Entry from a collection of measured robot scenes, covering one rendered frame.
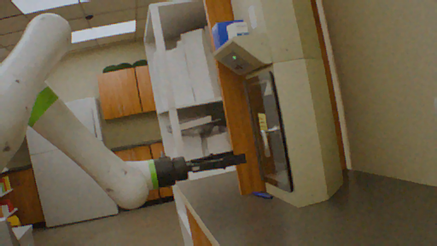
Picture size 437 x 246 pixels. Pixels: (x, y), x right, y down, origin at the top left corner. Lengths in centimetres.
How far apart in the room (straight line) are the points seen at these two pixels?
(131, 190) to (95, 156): 13
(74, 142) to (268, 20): 69
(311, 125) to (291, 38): 29
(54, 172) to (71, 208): 61
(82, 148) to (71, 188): 516
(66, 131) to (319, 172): 79
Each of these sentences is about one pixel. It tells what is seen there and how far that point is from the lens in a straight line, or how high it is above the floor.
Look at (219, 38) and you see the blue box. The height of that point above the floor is 154.
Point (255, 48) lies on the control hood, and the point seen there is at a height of 146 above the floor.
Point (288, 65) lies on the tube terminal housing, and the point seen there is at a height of 140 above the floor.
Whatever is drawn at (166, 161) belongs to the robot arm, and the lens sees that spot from 123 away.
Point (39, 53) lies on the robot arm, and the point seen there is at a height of 149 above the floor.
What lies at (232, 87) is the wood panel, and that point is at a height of 137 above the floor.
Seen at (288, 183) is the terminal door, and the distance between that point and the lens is 133.
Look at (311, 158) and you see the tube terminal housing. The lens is 132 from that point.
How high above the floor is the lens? 131
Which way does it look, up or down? 3 degrees down
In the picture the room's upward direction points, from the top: 11 degrees counter-clockwise
